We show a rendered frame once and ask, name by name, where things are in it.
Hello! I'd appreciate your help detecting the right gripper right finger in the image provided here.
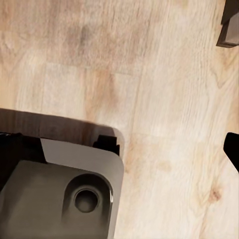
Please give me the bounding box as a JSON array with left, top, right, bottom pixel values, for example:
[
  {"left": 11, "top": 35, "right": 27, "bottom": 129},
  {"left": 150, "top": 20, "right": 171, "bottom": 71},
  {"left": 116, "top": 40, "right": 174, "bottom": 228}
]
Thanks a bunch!
[{"left": 224, "top": 132, "right": 239, "bottom": 172}]

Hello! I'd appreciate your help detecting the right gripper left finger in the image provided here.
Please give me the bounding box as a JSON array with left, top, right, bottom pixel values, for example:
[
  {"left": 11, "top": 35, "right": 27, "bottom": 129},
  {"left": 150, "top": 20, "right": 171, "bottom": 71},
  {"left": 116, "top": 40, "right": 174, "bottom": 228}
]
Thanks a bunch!
[{"left": 0, "top": 133, "right": 26, "bottom": 192}]

